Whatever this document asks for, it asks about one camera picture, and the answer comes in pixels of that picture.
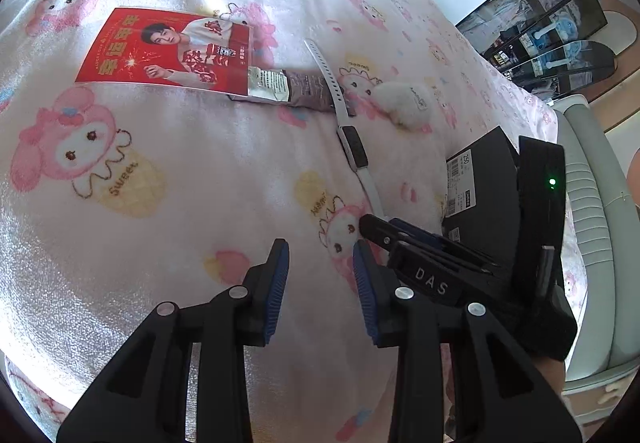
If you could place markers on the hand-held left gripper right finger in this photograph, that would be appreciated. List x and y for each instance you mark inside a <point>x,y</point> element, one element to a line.
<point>365,293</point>

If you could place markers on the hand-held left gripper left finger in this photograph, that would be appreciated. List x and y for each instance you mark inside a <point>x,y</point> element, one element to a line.
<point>277,293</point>

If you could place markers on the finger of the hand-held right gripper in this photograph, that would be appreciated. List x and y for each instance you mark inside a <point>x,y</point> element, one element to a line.
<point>430,273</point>
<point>415,228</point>

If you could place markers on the black cardboard box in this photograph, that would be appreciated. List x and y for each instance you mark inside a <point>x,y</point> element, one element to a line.
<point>490,173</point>

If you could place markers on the white smart watch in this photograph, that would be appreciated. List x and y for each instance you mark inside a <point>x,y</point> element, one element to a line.
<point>330,78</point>

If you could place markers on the person's right forearm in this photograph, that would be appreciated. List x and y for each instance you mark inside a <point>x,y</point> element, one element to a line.
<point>552,375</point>

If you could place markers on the pink cartoon printed blanket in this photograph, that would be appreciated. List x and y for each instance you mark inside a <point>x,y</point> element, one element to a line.
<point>175,223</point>

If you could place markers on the white plush ball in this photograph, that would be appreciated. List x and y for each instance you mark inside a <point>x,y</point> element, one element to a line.
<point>405,103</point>

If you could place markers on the dark oval glass panel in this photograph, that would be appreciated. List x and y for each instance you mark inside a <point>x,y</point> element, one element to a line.
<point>565,65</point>

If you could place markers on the beige oval rug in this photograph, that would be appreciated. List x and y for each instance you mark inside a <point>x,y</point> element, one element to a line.
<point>620,30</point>

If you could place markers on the red photo card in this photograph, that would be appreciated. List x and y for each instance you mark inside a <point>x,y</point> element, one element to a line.
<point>130,53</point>

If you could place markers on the grey padded bed frame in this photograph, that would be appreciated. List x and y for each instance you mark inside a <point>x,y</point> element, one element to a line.
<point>595,223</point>

